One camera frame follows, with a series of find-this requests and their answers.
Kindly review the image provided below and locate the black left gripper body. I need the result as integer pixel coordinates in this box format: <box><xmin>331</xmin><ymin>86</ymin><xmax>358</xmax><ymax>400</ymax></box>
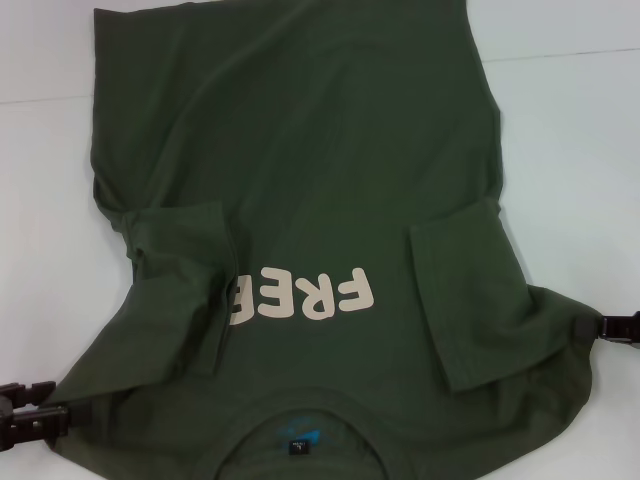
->
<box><xmin>0</xmin><ymin>393</ymin><xmax>20</xmax><ymax>444</ymax></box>

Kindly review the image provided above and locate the dark green FREE t-shirt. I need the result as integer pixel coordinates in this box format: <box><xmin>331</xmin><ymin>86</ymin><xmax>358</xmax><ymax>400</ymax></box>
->
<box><xmin>44</xmin><ymin>0</ymin><xmax>601</xmax><ymax>480</ymax></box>

